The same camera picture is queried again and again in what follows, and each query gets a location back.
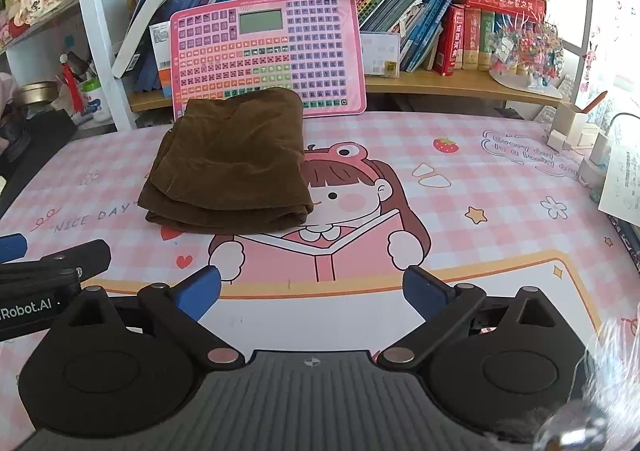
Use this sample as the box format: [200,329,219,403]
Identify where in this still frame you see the white power adapter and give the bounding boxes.
[547,103,608,152]

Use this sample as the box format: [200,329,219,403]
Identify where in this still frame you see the colourful candy bouquet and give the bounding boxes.
[489,14,564,100]

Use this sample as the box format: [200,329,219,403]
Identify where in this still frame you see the white wooden bookshelf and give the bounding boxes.
[0,0,597,132]

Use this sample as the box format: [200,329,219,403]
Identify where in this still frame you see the white orange box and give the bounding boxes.
[150,21,171,98]

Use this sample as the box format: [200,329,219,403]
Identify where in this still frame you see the red dictionary book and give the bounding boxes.
[433,4,464,77]

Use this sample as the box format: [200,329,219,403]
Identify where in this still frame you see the pink checkered cartoon table mat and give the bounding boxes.
[1,113,639,450]

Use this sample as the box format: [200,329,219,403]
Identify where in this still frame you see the pink keyboard learning tablet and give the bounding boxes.
[170,0,367,117]

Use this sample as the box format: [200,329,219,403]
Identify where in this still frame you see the gold metal tin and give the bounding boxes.
[13,81,58,106]

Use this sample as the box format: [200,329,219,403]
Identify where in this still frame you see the large white leaning book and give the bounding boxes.
[112,0,166,78]

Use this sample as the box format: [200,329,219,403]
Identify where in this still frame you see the white green-lid plastic jar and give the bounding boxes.
[80,77,112,122]

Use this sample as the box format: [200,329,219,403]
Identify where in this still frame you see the black bag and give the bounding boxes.
[1,111,77,215]

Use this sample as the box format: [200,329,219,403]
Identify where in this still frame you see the brown corduroy trousers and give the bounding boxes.
[138,88,314,234]

